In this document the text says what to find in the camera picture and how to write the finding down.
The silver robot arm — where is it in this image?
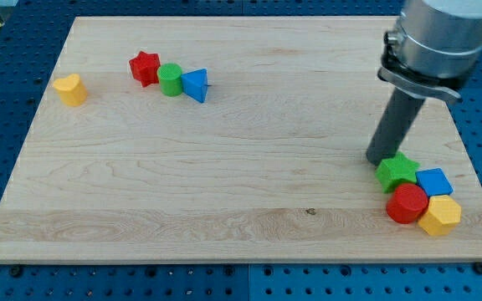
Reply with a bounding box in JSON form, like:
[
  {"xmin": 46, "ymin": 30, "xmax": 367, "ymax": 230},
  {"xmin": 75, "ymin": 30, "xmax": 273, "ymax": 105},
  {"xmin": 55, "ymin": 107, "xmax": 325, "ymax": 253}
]
[{"xmin": 378, "ymin": 0, "xmax": 482, "ymax": 104}]

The yellow heart block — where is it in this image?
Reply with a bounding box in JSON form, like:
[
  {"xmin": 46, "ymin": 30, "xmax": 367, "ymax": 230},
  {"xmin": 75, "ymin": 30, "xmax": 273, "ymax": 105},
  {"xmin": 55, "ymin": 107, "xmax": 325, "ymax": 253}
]
[{"xmin": 53, "ymin": 74, "xmax": 88, "ymax": 107}]

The blue triangle block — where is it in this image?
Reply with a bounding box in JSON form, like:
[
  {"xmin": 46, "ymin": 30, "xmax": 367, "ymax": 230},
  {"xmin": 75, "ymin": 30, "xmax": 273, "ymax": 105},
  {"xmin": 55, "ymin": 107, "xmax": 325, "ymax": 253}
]
[{"xmin": 181, "ymin": 69, "xmax": 208, "ymax": 103}]

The light wooden board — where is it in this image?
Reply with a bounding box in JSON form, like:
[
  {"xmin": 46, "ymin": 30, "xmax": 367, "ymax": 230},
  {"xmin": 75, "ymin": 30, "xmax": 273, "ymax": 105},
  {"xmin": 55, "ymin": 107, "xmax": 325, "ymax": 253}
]
[{"xmin": 0, "ymin": 17, "xmax": 482, "ymax": 265}]

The green cylinder block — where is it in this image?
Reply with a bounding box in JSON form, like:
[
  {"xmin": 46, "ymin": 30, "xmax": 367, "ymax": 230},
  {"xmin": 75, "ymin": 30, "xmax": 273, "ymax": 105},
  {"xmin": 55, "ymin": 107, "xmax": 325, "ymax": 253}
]
[{"xmin": 156, "ymin": 63, "xmax": 183, "ymax": 97}]

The red star block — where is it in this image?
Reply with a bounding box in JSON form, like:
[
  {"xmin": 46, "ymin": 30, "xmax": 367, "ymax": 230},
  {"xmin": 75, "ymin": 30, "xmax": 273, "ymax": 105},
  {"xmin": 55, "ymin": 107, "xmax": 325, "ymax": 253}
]
[{"xmin": 129, "ymin": 51, "xmax": 161, "ymax": 87}]

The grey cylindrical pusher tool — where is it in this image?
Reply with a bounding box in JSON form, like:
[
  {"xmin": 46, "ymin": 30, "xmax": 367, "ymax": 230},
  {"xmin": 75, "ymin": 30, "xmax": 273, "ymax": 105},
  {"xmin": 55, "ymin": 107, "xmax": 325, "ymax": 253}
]
[{"xmin": 366, "ymin": 88, "xmax": 425, "ymax": 166}]

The green star block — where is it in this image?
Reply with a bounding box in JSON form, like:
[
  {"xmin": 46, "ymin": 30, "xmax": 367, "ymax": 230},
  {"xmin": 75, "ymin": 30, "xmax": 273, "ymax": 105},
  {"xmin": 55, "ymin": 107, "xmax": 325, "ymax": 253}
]
[{"xmin": 375, "ymin": 151, "xmax": 420, "ymax": 193}]

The red cylinder block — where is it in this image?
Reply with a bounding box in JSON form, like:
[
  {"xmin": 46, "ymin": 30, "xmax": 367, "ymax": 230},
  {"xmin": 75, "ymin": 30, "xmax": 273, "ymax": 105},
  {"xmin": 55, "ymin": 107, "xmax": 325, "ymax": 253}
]
[{"xmin": 386, "ymin": 183, "xmax": 428, "ymax": 224}]

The blue cube block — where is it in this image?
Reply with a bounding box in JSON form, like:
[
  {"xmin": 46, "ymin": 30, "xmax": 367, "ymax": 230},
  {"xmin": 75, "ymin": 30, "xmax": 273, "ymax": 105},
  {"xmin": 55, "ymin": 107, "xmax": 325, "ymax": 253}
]
[{"xmin": 416, "ymin": 168, "xmax": 454, "ymax": 196}]

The yellow hexagon block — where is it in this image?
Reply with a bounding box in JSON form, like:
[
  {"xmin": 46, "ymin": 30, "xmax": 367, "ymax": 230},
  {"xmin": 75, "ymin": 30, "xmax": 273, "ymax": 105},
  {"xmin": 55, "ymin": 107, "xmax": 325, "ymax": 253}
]
[{"xmin": 418, "ymin": 195, "xmax": 462, "ymax": 236}]

